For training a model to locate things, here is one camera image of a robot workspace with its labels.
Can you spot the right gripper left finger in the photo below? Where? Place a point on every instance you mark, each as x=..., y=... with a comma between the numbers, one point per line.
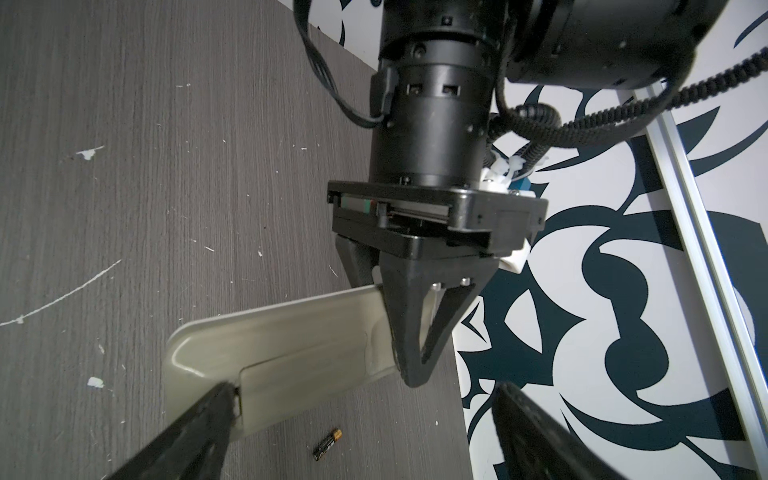
x=194, y=446

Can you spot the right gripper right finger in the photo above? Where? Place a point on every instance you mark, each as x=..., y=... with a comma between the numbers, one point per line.
x=536, y=446

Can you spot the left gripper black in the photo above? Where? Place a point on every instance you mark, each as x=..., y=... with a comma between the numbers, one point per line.
x=426, y=291

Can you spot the white remote control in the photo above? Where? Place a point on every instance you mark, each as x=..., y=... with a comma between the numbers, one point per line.
x=283, y=359

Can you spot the AAA battery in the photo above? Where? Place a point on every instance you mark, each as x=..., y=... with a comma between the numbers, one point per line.
x=327, y=442

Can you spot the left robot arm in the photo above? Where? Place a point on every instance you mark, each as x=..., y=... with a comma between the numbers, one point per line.
x=453, y=77

